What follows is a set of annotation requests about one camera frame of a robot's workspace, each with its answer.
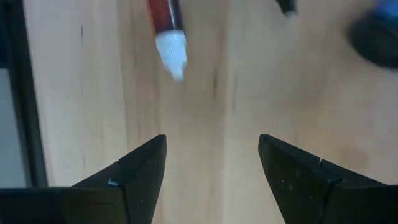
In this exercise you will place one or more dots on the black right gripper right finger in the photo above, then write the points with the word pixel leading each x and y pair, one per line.
pixel 298 189

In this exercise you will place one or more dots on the black round object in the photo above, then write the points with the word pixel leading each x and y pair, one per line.
pixel 376 40

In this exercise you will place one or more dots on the red food coloring bottle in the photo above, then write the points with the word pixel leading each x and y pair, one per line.
pixel 169 37

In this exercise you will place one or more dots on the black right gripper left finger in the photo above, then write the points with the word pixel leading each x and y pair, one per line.
pixel 136 186

